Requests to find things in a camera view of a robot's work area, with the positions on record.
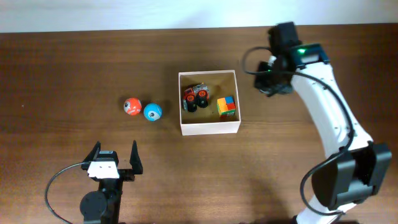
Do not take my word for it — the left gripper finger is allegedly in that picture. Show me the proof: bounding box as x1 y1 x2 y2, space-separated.
129 140 143 174
83 141 101 162

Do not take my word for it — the multicolour puzzle cube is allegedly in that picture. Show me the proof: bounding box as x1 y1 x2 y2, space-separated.
216 96 236 118

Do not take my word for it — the blue ball with face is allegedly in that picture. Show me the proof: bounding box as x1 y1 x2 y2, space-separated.
144 103 162 121

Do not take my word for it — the red ball with face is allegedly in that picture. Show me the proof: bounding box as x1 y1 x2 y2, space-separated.
123 98 142 116

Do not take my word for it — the red toy fire truck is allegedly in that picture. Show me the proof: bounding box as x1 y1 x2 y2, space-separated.
182 83 210 113

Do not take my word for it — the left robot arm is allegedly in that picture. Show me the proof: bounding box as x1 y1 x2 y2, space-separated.
80 141 144 224

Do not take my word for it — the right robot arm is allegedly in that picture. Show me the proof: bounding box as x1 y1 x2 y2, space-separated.
254 22 392 223

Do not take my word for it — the white cardboard box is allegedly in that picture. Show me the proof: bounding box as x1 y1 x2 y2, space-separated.
178 70 241 136

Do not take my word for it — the left black cable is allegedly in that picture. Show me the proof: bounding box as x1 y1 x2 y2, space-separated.
44 161 90 224

